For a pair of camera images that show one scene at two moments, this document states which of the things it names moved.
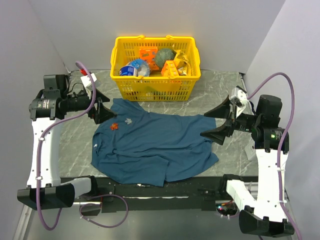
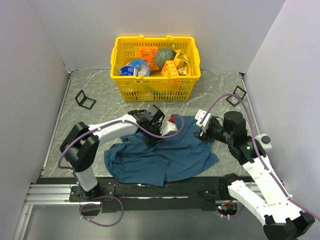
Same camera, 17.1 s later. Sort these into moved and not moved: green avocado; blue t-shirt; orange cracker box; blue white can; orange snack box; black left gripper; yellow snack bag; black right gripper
Moved: blue t-shirt; black left gripper; black right gripper
Not moved: blue white can; green avocado; orange snack box; orange cracker box; yellow snack bag
